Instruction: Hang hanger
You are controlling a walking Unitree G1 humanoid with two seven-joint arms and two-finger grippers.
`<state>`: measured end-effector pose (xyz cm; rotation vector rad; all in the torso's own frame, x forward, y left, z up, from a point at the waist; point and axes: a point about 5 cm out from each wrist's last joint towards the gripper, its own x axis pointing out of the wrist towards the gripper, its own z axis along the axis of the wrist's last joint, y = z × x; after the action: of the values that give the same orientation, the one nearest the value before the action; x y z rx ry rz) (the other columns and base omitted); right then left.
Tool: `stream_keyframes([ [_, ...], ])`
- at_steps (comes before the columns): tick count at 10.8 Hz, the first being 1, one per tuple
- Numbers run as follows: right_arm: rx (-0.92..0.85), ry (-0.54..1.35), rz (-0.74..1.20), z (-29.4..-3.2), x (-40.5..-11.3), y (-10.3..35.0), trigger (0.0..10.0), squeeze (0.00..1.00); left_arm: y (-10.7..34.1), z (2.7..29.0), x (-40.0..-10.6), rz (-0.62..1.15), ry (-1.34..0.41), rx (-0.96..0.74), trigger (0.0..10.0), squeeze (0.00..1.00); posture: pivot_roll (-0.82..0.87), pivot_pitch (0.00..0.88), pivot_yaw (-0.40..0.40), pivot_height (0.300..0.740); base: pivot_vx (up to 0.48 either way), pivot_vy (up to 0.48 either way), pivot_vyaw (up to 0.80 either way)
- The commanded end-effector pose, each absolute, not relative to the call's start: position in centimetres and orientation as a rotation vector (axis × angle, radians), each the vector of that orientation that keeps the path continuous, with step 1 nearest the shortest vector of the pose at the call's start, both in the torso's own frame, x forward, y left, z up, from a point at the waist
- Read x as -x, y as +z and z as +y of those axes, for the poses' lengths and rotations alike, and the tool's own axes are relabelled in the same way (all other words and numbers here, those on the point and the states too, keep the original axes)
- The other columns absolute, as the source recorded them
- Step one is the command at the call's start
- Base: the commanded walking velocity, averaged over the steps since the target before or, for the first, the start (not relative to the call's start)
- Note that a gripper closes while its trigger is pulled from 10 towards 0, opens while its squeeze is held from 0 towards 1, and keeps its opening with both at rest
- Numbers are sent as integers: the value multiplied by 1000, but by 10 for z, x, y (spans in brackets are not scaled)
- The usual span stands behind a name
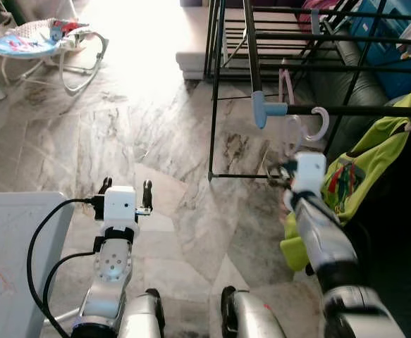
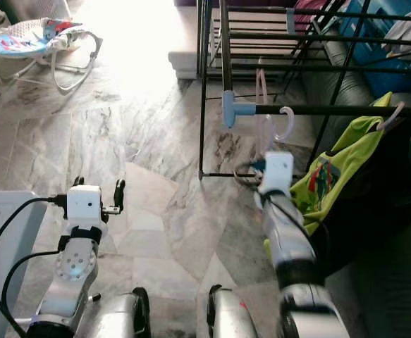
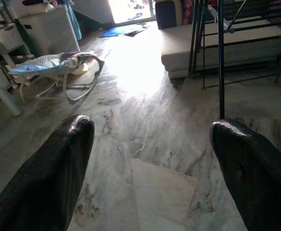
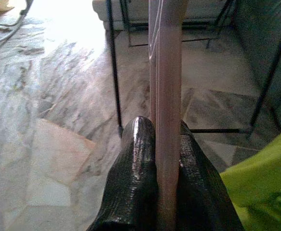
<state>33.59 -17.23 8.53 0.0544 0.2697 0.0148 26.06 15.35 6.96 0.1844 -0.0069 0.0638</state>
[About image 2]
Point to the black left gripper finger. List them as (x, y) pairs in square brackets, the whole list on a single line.
[(78, 184), (120, 193)]

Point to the pale pink plastic hanger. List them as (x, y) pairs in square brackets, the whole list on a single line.
[(292, 123), (259, 88), (394, 114)]

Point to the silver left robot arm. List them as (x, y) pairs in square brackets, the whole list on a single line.
[(75, 271)]

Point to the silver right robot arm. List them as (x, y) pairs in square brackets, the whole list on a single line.
[(290, 239)]

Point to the lime green printed shirt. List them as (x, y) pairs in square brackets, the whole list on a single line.
[(339, 162)]

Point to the black metal drying rack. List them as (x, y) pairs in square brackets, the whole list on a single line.
[(318, 109)]

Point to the silver robot left leg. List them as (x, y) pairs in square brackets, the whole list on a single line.
[(120, 317)]

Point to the silver robot leg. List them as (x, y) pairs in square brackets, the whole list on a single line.
[(233, 317), (120, 317)]

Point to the black garment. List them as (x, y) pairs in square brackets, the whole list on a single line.
[(374, 190)]

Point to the grey folding table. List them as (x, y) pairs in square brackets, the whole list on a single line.
[(1, 282)]

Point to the brown slatted bench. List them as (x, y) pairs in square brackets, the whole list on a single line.
[(261, 24)]

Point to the silver robot right leg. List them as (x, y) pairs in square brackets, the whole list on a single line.
[(233, 317)]

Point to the baby bouncer seat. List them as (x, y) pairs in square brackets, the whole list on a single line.
[(22, 42)]

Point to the blue fabric bag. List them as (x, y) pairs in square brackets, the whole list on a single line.
[(374, 56)]

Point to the magenta cloth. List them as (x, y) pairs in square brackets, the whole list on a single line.
[(311, 13)]

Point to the grey leather sofa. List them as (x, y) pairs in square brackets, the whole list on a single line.
[(388, 296)]

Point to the white cloth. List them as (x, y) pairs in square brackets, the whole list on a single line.
[(409, 24)]

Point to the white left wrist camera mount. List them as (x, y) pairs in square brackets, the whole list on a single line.
[(85, 204)]

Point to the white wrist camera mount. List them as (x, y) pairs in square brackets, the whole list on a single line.
[(278, 169), (85, 204)]

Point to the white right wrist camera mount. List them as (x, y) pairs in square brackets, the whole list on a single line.
[(278, 169)]

